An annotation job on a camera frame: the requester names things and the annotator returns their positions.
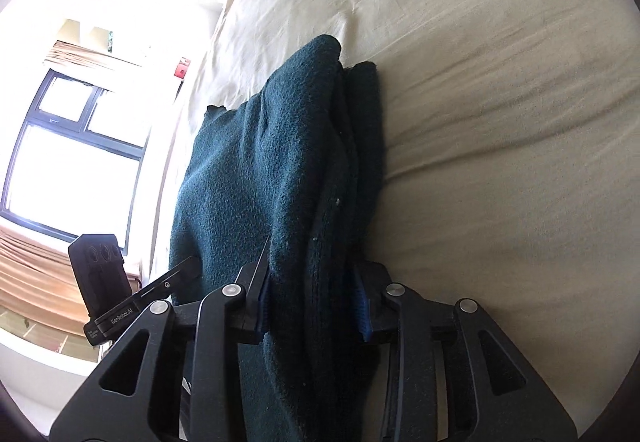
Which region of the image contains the tan curtain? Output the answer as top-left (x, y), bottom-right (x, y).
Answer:
top-left (0, 226), bottom-right (142, 339)

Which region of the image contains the black framed window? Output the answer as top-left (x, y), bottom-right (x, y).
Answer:
top-left (0, 68), bottom-right (151, 257)

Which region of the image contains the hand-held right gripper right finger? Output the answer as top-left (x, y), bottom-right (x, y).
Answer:
top-left (352, 265), bottom-right (576, 442)

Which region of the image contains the dark green knit sweater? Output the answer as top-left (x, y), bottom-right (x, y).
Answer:
top-left (169, 35), bottom-right (387, 442)

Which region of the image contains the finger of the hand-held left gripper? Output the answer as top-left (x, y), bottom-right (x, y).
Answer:
top-left (131, 256), bottom-right (201, 316)

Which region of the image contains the tan window blind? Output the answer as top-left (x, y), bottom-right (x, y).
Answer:
top-left (44, 39), bottom-right (152, 70)

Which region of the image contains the cream bed sheet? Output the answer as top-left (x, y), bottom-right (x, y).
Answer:
top-left (160, 0), bottom-right (640, 442)

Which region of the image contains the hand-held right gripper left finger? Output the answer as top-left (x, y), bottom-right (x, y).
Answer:
top-left (50, 265), bottom-right (274, 442)

